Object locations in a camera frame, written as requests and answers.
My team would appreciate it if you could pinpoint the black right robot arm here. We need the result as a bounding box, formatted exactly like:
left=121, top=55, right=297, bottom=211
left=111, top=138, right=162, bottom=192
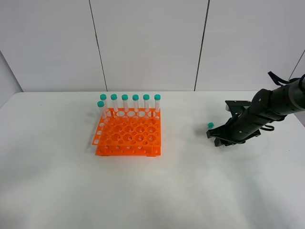
left=206, top=72, right=305, bottom=147

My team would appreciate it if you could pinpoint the orange test tube rack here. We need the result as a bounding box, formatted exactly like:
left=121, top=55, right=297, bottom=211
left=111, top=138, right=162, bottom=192
left=92, top=108, right=162, bottom=157

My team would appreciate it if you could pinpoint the clear test tube teal cap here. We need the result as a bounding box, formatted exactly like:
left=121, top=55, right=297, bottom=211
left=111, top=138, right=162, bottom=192
left=207, top=122, right=214, bottom=129

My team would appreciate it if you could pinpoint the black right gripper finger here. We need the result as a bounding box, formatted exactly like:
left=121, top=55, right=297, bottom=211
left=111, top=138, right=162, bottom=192
left=214, top=138, right=225, bottom=147
left=206, top=125, right=227, bottom=138

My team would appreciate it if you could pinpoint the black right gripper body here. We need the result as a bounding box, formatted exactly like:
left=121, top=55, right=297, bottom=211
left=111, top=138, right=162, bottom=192
left=224, top=100, right=262, bottom=145

